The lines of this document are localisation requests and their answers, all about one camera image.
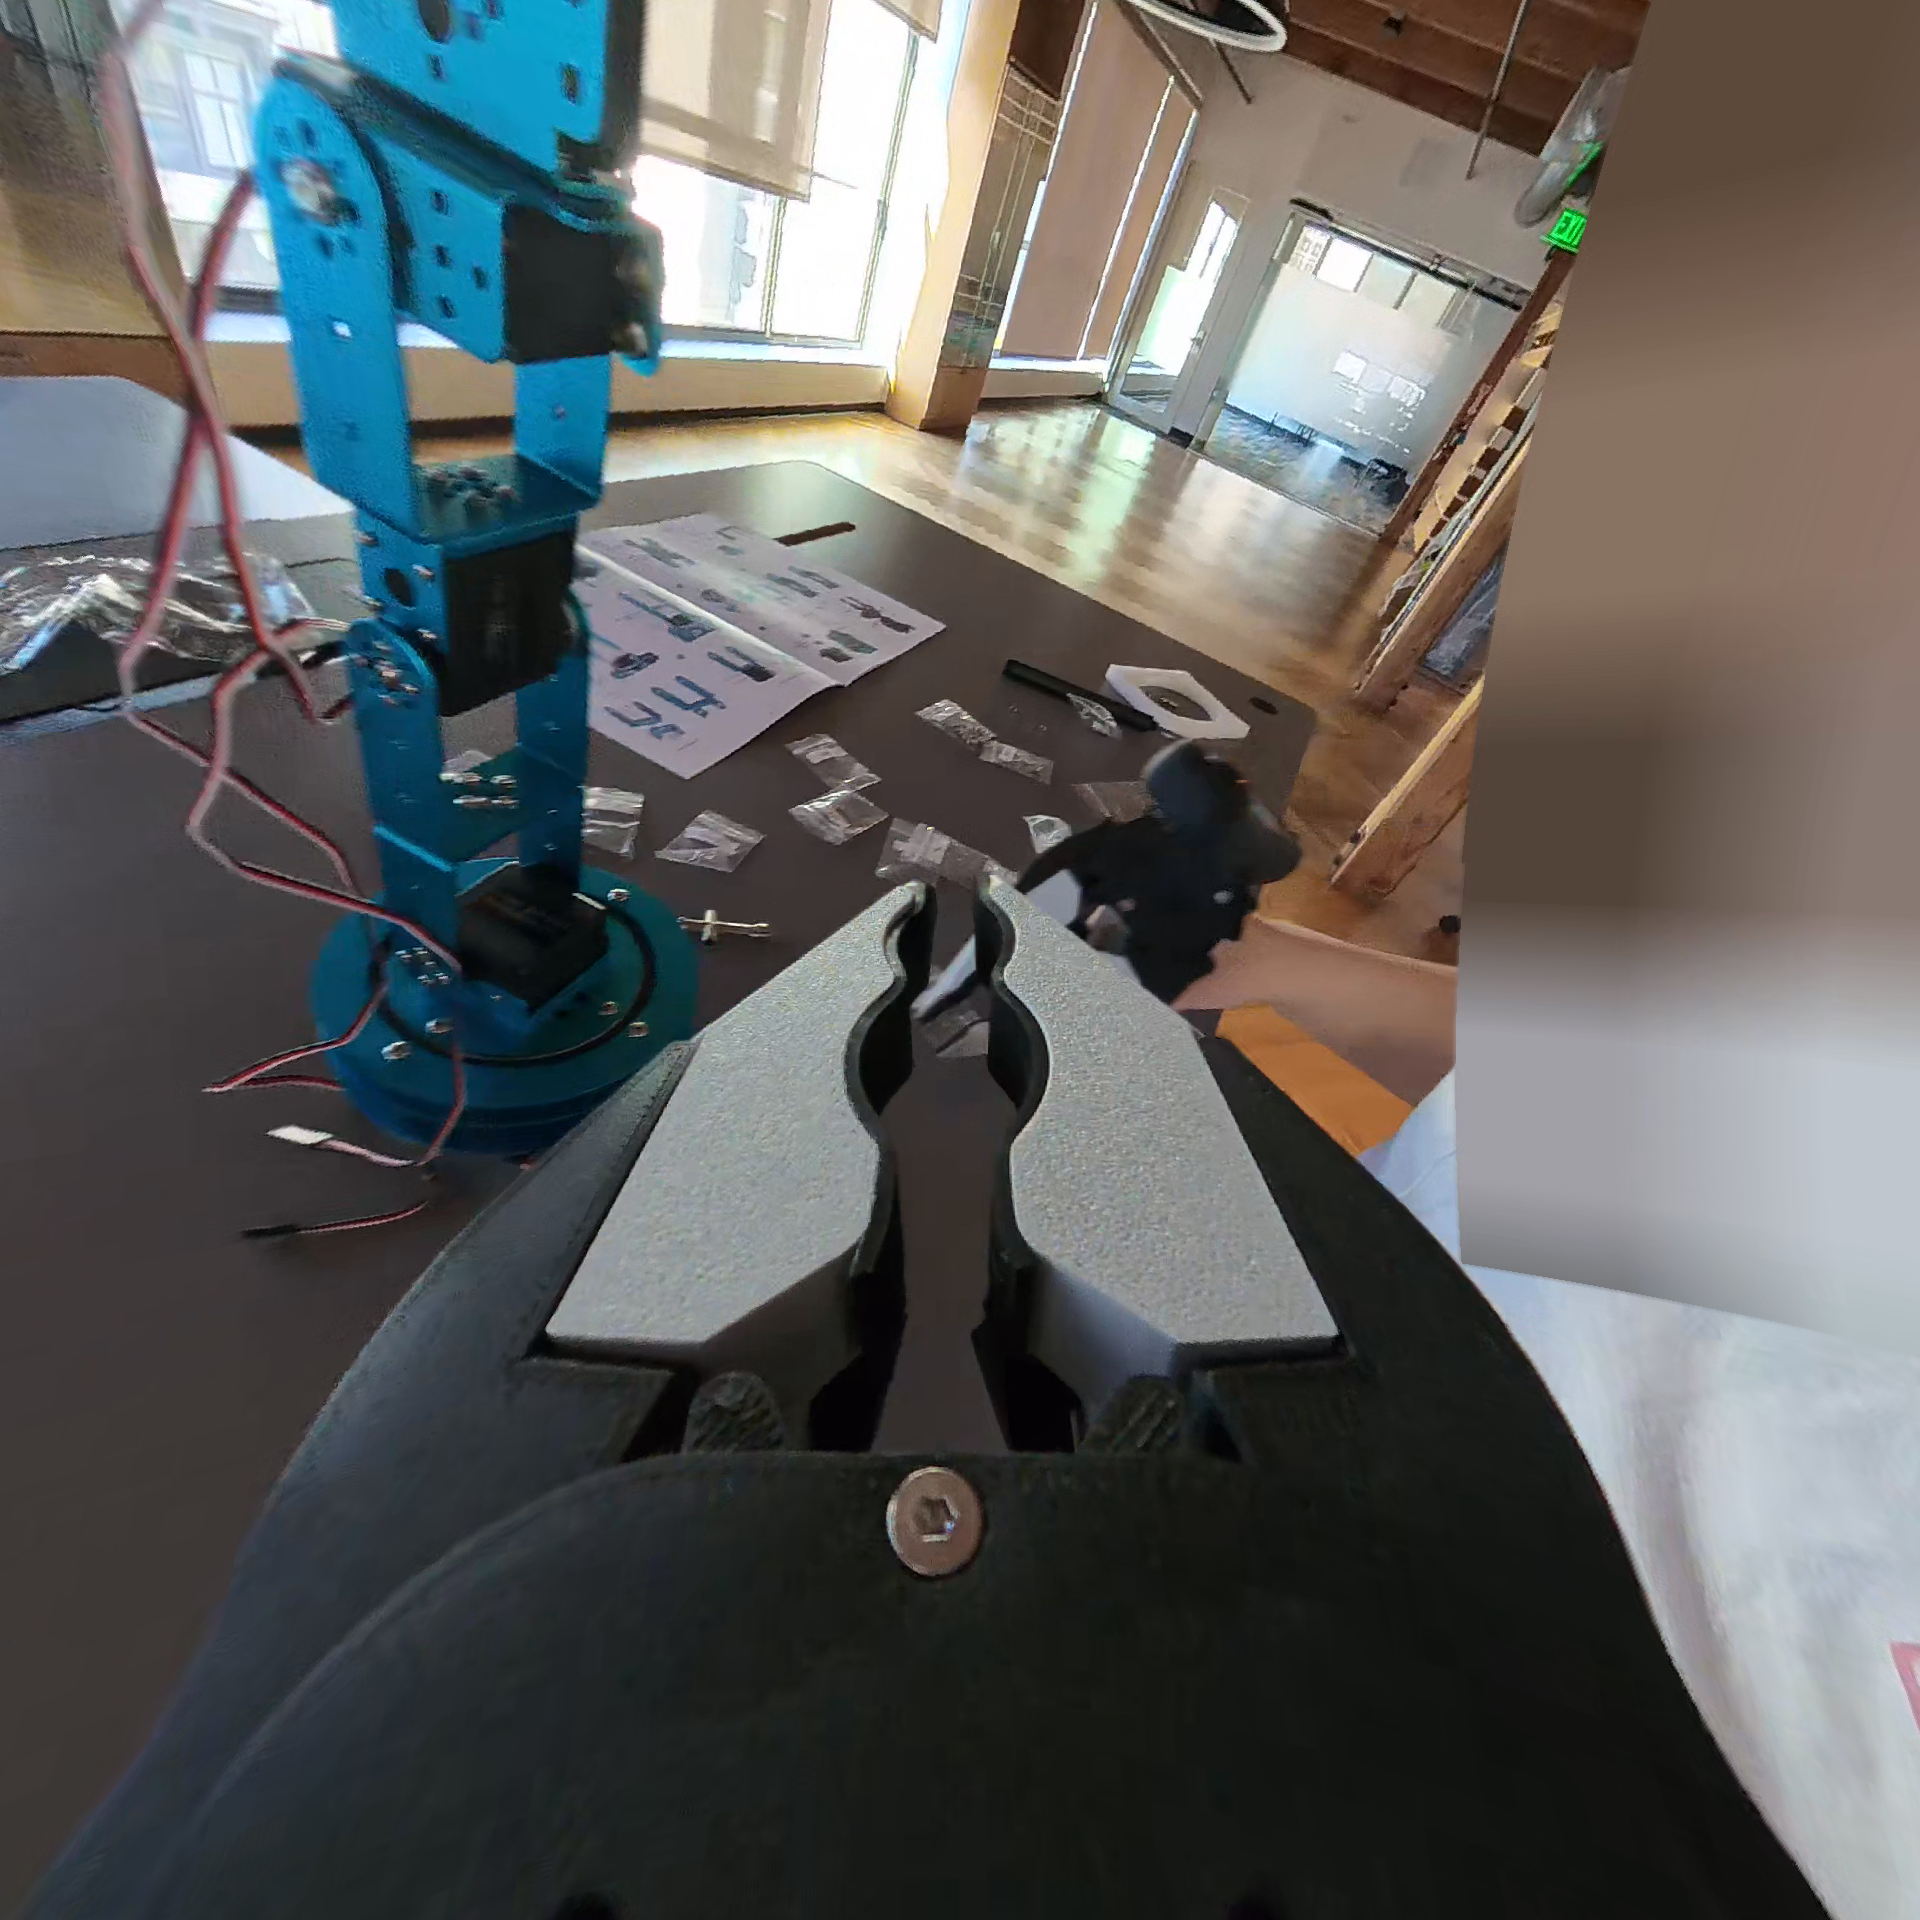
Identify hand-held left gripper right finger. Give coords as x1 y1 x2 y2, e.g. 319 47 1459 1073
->
971 872 1340 1383

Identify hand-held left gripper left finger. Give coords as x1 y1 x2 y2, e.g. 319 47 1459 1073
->
545 879 934 1368

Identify white foam square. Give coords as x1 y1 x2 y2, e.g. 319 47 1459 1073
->
1103 660 1251 740

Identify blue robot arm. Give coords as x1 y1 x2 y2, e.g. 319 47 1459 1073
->
251 0 705 1157

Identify person's right forearm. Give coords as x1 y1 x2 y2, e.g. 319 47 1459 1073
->
1178 913 1461 1103

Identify dark brown desk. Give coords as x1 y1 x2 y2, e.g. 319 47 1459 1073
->
0 456 1322 1846

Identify black metal tube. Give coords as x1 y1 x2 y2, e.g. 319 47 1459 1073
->
1002 655 1163 733

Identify printed assembly manual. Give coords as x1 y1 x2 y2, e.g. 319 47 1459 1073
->
569 511 949 781

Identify wooden column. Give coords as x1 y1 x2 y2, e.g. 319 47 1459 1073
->
884 0 1021 437

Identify round ceiling lamp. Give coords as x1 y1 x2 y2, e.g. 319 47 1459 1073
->
1125 0 1291 54

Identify beige window blind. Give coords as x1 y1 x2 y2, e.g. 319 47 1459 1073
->
630 0 916 204

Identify crumpled clear plastic wrap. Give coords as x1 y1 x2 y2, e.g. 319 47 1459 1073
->
0 547 317 677

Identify dark side table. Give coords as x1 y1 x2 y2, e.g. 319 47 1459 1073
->
0 375 355 557

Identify wooden post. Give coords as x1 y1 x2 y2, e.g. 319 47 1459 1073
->
1329 270 1567 902

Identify red white servo cable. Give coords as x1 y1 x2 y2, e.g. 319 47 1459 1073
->
102 0 355 723
183 719 467 1172
241 1155 444 1244

